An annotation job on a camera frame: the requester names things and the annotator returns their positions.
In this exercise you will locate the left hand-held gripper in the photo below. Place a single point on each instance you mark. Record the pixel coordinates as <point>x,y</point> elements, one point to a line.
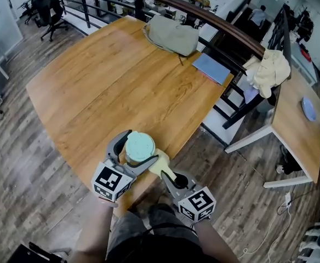
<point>109,178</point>

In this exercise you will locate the person's left forearm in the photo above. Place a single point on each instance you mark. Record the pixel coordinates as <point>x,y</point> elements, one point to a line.
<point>94,234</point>

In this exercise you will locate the white wheeled machine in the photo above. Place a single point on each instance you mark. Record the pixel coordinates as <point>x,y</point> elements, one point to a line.
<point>317,242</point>

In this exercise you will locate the black case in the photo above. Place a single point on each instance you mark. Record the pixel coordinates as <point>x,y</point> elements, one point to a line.
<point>31,253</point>

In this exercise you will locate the black office chair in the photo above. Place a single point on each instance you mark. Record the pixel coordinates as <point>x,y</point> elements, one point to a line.
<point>29,4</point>
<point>49,12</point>

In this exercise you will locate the grey waste bin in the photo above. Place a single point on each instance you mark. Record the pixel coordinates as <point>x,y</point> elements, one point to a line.
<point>267,104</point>

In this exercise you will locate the white power strip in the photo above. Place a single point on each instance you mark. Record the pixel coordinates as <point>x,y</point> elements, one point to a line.
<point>288,199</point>

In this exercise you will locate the person's right forearm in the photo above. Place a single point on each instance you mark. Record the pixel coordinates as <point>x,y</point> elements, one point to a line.
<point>214,242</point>

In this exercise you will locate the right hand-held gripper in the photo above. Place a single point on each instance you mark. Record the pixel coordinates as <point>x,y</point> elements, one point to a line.
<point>197,204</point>

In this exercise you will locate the person's dark shorts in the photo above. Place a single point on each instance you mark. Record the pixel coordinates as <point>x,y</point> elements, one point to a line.
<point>160,220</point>

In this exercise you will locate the black railing with wooden handrail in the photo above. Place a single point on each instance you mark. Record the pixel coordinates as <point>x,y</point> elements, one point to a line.
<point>204,11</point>

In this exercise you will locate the pale blue plate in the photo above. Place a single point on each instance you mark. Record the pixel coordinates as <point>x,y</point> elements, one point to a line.
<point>308,109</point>

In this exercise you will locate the white table frame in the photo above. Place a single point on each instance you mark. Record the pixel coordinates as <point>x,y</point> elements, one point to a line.
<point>247,140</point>

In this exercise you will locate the yellow cloth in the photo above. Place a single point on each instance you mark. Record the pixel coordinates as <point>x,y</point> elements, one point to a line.
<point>161,164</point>

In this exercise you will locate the grey-beige fabric bag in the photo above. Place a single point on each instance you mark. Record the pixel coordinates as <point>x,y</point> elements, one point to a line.
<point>173,35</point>

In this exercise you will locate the blue notebook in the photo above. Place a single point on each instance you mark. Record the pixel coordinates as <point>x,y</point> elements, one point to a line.
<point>210,68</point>

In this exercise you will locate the cream cloth pile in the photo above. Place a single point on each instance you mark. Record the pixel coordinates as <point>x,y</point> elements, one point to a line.
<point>269,70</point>

